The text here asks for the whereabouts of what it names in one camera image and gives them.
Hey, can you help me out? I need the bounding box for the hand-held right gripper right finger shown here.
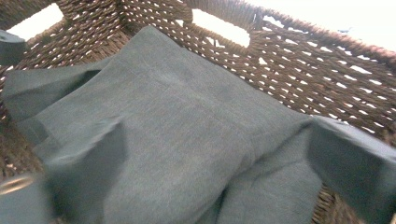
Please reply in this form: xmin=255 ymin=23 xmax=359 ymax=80
xmin=307 ymin=115 xmax=396 ymax=224

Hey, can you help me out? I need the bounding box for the dark cloth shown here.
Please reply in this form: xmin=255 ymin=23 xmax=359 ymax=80
xmin=0 ymin=25 xmax=325 ymax=224

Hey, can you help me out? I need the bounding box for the brown wicker basket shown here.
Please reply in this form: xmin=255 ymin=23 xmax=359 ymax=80
xmin=0 ymin=0 xmax=396 ymax=224

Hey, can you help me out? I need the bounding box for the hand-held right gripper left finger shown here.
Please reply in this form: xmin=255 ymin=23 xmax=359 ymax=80
xmin=41 ymin=119 xmax=129 ymax=224

